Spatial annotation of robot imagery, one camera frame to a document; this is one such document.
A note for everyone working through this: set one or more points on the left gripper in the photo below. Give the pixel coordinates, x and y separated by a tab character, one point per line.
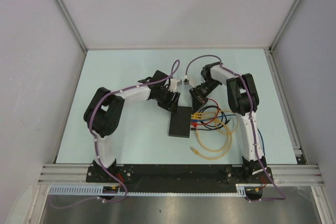
170	105

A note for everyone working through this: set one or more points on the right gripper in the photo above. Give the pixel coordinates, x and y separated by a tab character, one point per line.
199	100

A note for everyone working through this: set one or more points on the black network switch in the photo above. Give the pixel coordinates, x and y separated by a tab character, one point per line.
180	122

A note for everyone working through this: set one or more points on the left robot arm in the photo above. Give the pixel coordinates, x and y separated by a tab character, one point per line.
104	112

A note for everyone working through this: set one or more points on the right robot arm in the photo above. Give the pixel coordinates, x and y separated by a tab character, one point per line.
243	101

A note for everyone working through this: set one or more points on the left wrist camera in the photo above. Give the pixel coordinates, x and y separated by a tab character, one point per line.
174	83

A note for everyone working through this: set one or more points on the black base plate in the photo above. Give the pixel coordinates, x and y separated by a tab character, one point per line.
182	178

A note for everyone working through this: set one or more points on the slotted cable duct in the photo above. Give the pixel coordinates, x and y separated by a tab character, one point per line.
101	190

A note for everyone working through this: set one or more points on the aluminium frame rail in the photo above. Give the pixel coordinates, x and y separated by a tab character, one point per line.
281	175

